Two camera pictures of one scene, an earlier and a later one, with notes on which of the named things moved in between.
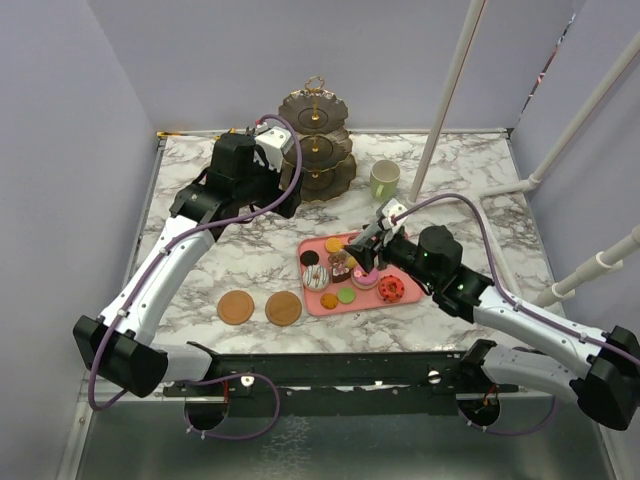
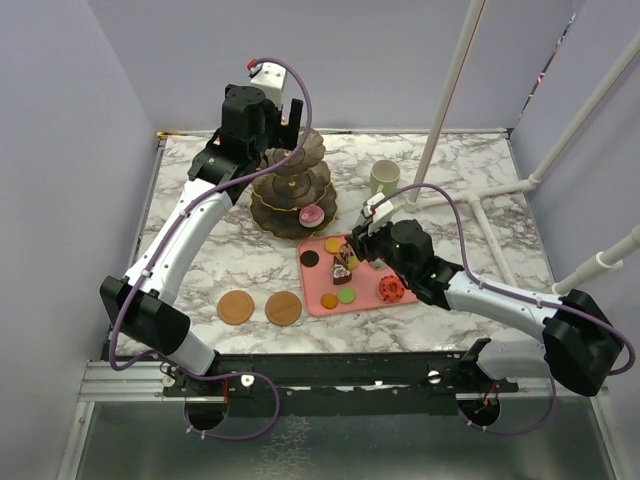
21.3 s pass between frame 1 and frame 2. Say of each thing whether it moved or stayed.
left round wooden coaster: stayed
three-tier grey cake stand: moved
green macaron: stayed
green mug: stayed
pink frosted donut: moved
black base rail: stayed
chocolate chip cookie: stayed
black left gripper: moved
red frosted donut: stayed
